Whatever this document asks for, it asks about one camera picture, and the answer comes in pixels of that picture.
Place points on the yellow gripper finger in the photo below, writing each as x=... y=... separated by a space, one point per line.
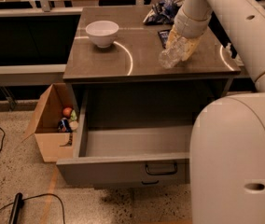
x=189 y=46
x=172 y=38

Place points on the clear plastic water bottle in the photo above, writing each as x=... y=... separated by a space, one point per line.
x=175 y=52

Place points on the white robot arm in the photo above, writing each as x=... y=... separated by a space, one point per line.
x=227 y=146

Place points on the small clear pump bottle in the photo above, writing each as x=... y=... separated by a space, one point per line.
x=228 y=49

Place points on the grey cabinet with counter top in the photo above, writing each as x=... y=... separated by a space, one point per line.
x=124 y=85

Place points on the open grey top drawer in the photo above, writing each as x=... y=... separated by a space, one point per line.
x=121 y=131

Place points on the dark blue snack bar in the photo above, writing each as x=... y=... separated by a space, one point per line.
x=163 y=36

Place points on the blue crumpled chip bag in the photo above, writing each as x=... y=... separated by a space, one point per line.
x=163 y=12

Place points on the white ceramic bowl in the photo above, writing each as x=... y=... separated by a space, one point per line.
x=102 y=33

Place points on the green item in box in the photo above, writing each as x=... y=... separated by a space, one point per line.
x=73 y=116

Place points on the red apple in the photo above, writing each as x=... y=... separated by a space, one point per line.
x=67 y=112

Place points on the white item in box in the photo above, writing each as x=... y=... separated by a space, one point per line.
x=73 y=125

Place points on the blue soda can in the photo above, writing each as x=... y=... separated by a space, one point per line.
x=63 y=126

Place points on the brown cardboard box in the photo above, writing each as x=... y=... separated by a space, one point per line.
x=43 y=125

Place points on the black drawer handle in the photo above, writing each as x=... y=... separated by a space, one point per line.
x=161 y=169

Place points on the lower drawer with handle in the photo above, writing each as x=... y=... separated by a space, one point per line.
x=143 y=184

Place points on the black power adapter with cable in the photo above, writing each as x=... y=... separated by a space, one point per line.
x=18 y=204

